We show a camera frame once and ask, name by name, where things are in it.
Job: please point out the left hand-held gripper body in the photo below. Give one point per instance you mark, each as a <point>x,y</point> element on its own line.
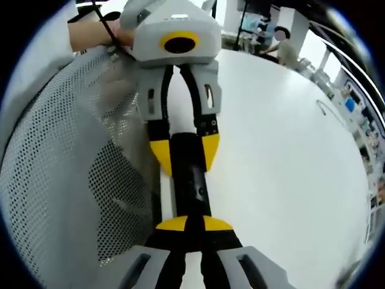
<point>150,39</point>

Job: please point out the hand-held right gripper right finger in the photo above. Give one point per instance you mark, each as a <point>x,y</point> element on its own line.
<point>234,268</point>

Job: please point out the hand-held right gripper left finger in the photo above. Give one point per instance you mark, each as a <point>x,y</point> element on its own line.
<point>156,265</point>

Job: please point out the black remote control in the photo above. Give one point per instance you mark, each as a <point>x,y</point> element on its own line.
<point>188,168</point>

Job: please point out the person's left hand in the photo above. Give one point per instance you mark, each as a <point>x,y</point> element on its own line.
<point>124,37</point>

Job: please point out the black tripod stand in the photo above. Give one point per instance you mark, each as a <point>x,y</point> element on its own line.
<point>213,7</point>
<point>241,24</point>

